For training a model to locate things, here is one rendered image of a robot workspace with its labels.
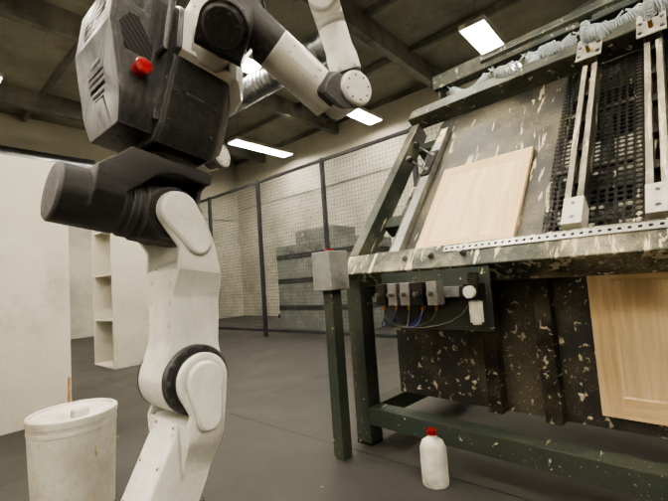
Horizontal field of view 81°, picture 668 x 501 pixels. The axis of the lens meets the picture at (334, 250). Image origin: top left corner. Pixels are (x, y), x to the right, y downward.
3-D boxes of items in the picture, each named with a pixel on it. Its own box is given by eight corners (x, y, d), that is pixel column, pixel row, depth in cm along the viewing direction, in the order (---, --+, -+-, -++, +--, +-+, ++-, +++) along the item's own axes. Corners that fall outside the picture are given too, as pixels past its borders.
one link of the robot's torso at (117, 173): (54, 216, 66) (72, 118, 69) (34, 227, 74) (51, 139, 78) (204, 246, 86) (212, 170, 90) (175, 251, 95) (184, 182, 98)
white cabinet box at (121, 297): (94, 364, 465) (90, 193, 480) (144, 355, 509) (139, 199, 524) (114, 369, 426) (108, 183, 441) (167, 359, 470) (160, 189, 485)
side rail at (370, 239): (361, 269, 208) (349, 256, 203) (419, 138, 264) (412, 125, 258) (370, 268, 204) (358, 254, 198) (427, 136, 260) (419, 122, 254)
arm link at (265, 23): (277, 43, 76) (217, -15, 70) (252, 77, 81) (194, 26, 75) (289, 24, 84) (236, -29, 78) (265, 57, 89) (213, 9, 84)
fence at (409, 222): (394, 257, 188) (389, 252, 186) (443, 134, 236) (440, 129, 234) (402, 256, 184) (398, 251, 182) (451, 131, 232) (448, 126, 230)
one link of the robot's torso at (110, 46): (106, 103, 64) (136, -77, 71) (48, 157, 86) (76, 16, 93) (253, 164, 86) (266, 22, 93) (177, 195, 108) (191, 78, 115)
